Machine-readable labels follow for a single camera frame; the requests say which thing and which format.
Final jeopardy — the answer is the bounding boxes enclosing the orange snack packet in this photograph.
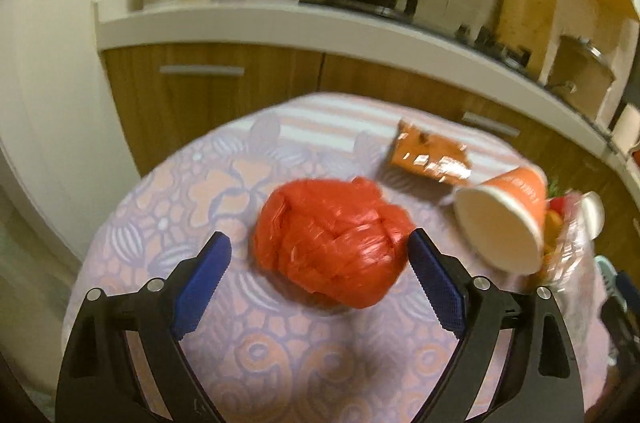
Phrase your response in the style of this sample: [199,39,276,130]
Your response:
[390,120,472,186]

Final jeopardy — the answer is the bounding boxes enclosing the red white paper cup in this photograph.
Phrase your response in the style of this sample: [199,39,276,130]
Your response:
[548,191,605,240]

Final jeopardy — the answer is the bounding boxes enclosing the wooden cutting board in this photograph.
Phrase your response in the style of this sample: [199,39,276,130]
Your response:
[496,0,557,81]

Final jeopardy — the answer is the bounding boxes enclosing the red plastic bag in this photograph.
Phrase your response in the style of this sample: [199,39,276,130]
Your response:
[253,176,416,309]

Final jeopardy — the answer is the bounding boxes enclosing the white refrigerator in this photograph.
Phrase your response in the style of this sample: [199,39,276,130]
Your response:
[1,0,139,258]

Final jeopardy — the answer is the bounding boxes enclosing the light blue plastic basket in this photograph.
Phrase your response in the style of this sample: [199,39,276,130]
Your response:
[594,255,627,311]

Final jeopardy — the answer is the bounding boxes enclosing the brown rice cooker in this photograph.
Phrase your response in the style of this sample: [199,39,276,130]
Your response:
[546,34,616,121]

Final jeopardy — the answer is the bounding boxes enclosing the orange white paper cup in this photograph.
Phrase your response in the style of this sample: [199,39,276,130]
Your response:
[454,164,548,276]

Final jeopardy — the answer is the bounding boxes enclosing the black gas stove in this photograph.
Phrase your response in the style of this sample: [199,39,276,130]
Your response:
[298,0,534,80]

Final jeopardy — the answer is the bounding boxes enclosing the clear printed plastic wrapper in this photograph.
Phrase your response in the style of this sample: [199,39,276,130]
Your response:
[524,190,594,295]

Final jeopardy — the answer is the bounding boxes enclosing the white electric kettle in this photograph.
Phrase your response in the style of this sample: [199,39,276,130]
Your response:
[612,104,640,156]

